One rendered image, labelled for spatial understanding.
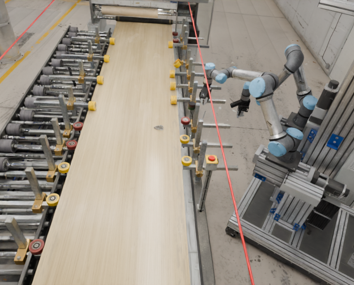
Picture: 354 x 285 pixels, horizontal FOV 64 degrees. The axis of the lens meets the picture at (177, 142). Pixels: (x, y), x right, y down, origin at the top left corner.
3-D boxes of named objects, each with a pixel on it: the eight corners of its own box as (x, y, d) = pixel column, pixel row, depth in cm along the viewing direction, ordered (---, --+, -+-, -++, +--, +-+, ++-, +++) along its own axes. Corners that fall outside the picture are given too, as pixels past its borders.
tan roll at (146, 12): (192, 18, 427) (193, 9, 419) (193, 21, 418) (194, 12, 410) (95, 12, 416) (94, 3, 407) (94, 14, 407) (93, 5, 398)
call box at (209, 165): (214, 163, 183) (216, 154, 178) (215, 171, 178) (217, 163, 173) (203, 163, 183) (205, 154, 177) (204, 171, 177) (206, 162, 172)
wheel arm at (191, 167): (236, 168, 229) (237, 164, 226) (237, 171, 227) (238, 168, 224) (182, 167, 226) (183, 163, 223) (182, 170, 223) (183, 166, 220)
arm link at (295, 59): (310, 62, 202) (263, 109, 233) (307, 55, 211) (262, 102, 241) (298, 54, 200) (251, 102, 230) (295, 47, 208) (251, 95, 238)
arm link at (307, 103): (299, 116, 231) (306, 102, 222) (296, 106, 241) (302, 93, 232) (314, 118, 231) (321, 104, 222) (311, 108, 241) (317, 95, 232)
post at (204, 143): (198, 182, 233) (207, 139, 201) (198, 186, 231) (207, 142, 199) (194, 182, 233) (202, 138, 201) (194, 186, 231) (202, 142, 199)
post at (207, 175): (203, 206, 212) (212, 164, 182) (203, 211, 208) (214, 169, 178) (197, 206, 211) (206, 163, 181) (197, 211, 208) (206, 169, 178)
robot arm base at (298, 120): (312, 121, 245) (316, 112, 238) (308, 130, 235) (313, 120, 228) (294, 115, 250) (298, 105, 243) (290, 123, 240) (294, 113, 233)
